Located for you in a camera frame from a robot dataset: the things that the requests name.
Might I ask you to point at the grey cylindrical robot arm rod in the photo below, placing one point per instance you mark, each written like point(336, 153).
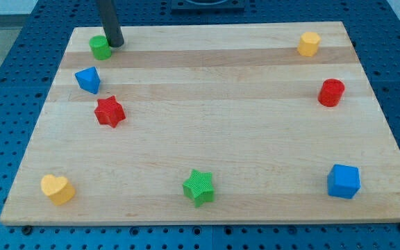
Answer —
point(110, 22)

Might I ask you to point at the light wooden board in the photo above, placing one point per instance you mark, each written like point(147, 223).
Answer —
point(237, 100)

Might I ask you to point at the red cylinder block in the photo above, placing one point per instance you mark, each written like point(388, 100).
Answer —
point(331, 92)

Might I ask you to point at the green star block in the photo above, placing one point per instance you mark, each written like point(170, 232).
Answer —
point(199, 188)

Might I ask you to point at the blue cube block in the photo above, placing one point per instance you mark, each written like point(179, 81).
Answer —
point(343, 181)

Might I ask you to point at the yellow heart block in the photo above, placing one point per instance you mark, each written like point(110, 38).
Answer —
point(57, 188)

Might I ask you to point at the green cylinder block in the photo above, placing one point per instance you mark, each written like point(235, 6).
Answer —
point(100, 47)

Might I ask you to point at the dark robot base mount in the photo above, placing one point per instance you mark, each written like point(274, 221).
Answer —
point(206, 5)

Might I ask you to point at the yellow hexagon block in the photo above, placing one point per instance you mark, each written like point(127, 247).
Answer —
point(309, 44)

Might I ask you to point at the blue triangular prism block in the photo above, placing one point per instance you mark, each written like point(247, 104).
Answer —
point(88, 80)

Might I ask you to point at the red star block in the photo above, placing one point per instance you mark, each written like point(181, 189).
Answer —
point(109, 112)

